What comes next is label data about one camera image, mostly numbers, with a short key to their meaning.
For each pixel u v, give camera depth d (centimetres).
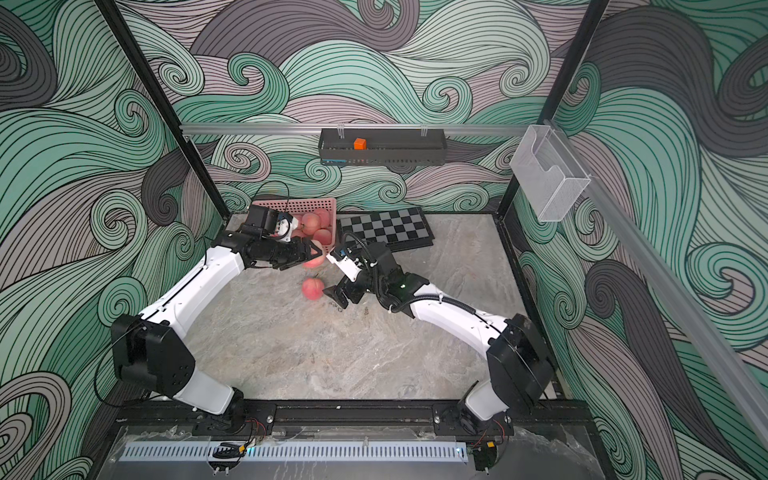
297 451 70
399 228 111
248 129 189
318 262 80
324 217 112
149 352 42
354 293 70
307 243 76
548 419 74
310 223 103
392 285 61
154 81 83
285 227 77
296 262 73
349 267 68
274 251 69
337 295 68
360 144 89
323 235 103
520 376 42
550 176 76
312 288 92
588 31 74
